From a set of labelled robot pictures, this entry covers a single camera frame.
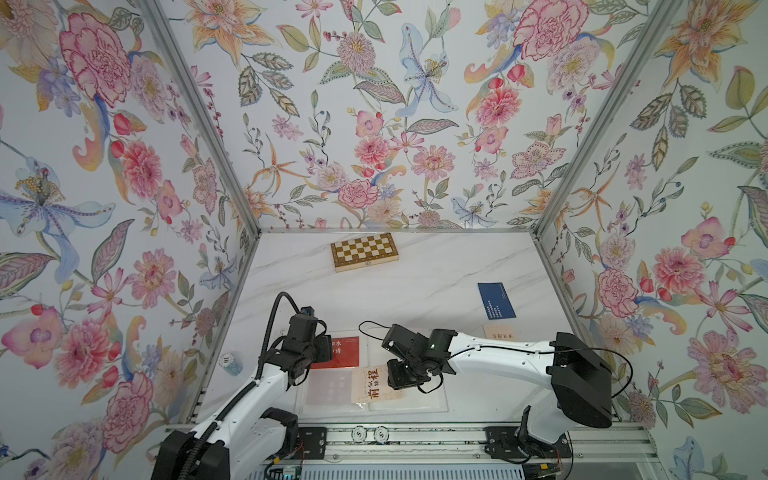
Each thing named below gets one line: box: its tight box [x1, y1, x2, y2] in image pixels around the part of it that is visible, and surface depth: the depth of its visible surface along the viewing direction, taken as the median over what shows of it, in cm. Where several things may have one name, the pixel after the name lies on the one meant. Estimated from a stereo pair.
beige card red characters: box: [351, 364, 404, 404], surface depth 83 cm
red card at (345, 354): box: [311, 336, 360, 369], surface depth 90 cm
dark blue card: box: [477, 282, 517, 320], surface depth 103 cm
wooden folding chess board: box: [330, 232, 400, 273], surface depth 113 cm
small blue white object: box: [218, 353, 244, 376], surface depth 83 cm
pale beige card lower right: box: [482, 324, 515, 340], surface depth 97 cm
